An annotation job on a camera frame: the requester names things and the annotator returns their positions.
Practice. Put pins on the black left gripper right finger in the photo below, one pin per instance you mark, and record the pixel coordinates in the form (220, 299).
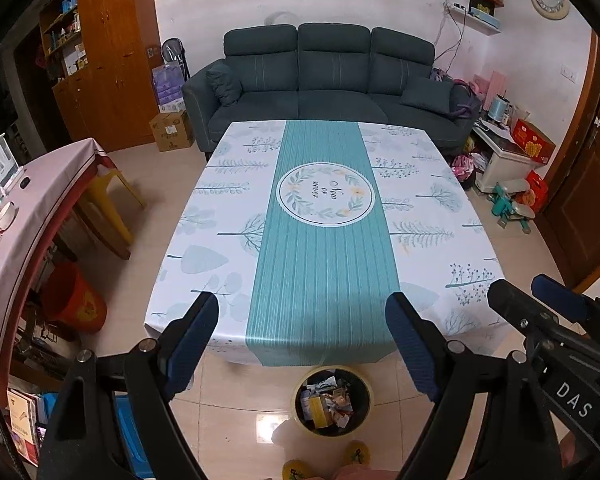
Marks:
(449, 374)

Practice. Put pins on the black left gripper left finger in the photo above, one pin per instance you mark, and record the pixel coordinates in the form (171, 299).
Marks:
(156, 370)

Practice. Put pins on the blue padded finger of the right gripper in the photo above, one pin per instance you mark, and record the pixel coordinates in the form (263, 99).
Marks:
(576, 308)

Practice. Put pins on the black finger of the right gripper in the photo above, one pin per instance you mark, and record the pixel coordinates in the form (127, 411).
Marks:
(531, 318)

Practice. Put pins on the yellow snack bag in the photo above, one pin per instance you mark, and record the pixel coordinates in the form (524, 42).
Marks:
(321, 408)

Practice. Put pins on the black trash bin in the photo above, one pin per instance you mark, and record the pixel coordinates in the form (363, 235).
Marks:
(352, 395)

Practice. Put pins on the person's right hand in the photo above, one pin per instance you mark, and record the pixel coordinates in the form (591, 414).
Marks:
(572, 451)

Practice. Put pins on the blue plastic stool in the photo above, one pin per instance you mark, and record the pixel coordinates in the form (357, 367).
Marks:
(131, 439)

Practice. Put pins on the wooden door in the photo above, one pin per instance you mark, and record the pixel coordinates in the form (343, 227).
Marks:
(569, 222)

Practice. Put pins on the red bucket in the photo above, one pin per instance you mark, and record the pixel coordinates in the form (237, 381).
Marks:
(68, 298)

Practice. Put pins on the teal toy on floor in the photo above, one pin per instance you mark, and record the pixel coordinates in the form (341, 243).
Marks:
(507, 209)

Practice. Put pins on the yellow slipper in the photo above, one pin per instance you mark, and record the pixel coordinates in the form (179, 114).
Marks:
(356, 453)
(297, 470)

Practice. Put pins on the pink trouser leg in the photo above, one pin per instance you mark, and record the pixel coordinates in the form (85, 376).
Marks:
(362, 472)

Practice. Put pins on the white low side table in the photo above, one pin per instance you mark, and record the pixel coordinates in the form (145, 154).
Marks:
(505, 160)

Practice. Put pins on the yellow plastic chair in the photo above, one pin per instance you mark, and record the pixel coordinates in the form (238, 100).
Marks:
(99, 217)

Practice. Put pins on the red gift box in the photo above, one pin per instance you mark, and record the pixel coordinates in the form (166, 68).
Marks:
(533, 142)

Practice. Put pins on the pink covered side table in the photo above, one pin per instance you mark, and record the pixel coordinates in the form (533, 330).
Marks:
(57, 181)

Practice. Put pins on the teal white tablecloth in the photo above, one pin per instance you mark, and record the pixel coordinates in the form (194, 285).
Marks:
(302, 229)

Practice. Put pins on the cardboard box on floor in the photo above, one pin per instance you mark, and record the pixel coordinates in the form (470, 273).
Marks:
(172, 131)

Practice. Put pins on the purple box stack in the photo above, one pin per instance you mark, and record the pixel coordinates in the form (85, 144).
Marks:
(168, 81)

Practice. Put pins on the dark green sofa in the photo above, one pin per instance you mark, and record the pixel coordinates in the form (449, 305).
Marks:
(328, 71)

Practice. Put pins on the wooden cabinet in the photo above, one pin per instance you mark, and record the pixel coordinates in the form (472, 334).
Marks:
(100, 55)

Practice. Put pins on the wall clock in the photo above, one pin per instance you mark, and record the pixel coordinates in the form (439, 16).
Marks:
(554, 10)

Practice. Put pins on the wall shelf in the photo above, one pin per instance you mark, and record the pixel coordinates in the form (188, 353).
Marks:
(477, 14)

